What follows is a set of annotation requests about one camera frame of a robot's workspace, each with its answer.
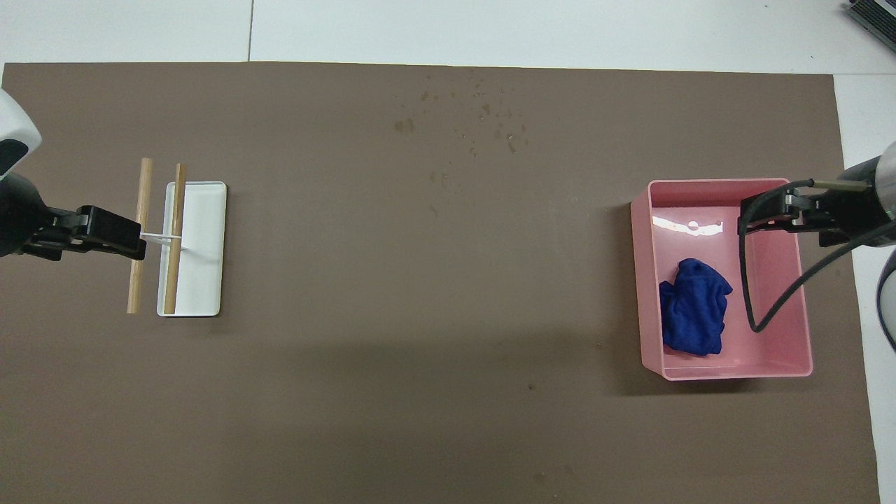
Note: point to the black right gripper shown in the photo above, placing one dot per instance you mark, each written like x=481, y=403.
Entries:
x=861, y=210

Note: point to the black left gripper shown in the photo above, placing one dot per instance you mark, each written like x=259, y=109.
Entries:
x=17, y=217

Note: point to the blue towel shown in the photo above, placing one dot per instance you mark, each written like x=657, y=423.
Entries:
x=693, y=315

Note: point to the pink plastic bin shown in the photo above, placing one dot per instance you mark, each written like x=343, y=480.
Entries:
x=777, y=294

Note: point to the white rack with wooden sticks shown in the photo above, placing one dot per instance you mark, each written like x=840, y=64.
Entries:
x=203, y=266

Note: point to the grey ribbed device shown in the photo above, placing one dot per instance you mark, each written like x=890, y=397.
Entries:
x=878, y=17

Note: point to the brown table mat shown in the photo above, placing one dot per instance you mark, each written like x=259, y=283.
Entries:
x=420, y=350

